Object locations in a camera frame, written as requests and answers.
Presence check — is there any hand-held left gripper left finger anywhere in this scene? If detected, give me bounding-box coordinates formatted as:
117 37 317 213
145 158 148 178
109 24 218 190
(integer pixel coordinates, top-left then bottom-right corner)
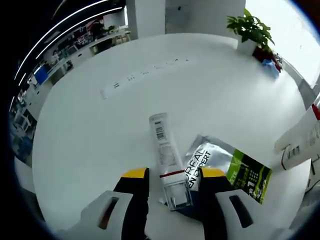
80 166 150 240

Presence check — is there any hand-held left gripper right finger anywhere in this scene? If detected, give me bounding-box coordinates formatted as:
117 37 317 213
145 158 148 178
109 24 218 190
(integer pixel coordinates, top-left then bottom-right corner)
198 166 256 240

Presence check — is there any silver green skincare sachet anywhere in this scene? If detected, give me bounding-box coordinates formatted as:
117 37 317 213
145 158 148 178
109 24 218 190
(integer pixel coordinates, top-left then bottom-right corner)
183 134 273 206

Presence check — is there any white skincare tube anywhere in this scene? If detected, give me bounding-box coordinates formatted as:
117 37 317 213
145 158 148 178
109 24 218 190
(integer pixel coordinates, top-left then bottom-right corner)
273 101 320 171

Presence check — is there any white table power strip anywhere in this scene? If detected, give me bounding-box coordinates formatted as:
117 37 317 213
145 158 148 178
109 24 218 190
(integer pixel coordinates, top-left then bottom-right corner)
99 57 199 100

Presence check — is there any blue cloth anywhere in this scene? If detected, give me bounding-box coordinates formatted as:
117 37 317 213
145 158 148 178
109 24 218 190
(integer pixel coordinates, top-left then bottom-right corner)
261 59 281 79

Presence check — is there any blue bin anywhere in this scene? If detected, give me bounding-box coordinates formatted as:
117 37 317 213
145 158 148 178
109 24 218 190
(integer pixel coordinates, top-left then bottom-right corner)
34 66 49 85

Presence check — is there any dark red cloth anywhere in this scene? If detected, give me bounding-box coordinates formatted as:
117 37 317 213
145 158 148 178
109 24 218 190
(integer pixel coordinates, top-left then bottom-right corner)
252 46 282 73

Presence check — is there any long white office counter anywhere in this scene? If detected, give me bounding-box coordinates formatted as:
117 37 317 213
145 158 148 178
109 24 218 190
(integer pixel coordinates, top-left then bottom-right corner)
23 29 132 106

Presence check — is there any green potted plant white pot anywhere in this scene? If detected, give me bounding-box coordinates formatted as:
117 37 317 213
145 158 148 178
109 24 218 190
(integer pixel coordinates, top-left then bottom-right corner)
226 8 276 55

